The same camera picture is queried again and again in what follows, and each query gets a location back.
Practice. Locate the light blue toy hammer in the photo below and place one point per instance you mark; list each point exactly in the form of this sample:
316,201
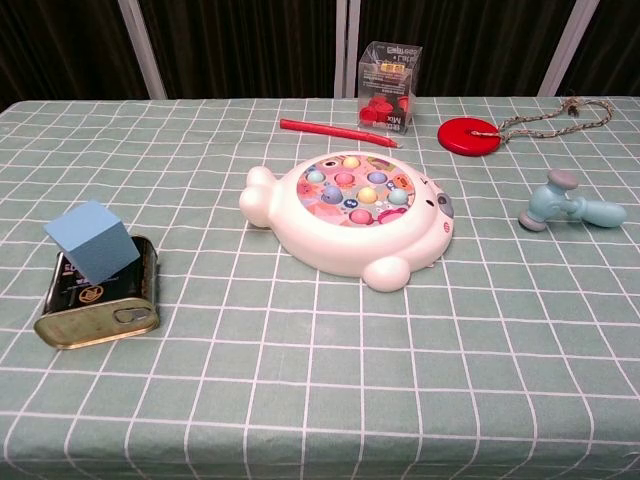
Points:
550,200

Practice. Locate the white fish toy board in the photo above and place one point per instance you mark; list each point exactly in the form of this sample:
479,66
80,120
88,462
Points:
350,220

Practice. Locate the red pen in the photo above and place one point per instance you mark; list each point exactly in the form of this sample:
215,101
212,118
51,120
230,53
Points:
340,132

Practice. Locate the green checkered tablecloth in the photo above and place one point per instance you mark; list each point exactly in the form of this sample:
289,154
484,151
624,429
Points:
320,350

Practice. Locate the clear box with red pieces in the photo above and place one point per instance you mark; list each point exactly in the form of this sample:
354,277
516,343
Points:
387,95

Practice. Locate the red disc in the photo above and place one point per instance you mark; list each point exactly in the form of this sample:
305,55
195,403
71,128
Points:
462,137

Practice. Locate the dark curtain panel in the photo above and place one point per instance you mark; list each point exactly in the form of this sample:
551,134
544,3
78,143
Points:
65,45
465,35
240,45
612,45

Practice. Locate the blue foam cube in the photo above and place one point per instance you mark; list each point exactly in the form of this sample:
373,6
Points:
92,240

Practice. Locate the black and gold tin can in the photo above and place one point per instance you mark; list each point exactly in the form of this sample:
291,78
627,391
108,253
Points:
100,315

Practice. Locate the grey partition post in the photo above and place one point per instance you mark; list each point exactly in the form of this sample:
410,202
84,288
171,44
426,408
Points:
346,50
145,50
567,50

